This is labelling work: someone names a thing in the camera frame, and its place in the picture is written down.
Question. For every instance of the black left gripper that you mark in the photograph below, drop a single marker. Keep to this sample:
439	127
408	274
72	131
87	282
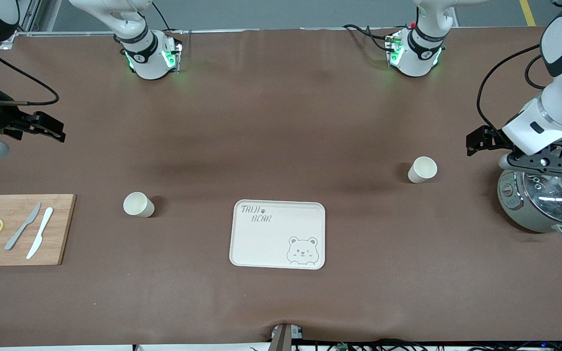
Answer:
491	137

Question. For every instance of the white plastic cup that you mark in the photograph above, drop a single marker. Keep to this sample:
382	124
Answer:
423	168
137	204

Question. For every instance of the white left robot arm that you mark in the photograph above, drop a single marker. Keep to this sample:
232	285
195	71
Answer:
561	105

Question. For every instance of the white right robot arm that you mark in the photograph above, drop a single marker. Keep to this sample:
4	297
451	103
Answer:
147	58

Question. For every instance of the cream bear print tray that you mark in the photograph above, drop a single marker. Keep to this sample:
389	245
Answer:
271	243

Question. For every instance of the glass pot lid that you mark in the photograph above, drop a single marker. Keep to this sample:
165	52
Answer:
549	197

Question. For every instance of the bamboo cutting board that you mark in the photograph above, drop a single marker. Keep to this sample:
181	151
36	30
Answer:
56	229

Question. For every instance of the white plastic knife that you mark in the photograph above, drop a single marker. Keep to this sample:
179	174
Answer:
41	231

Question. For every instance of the grey plastic knife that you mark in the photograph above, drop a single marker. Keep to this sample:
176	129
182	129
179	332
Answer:
20	231

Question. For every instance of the aluminium frame profile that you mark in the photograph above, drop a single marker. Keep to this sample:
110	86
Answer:
31	17

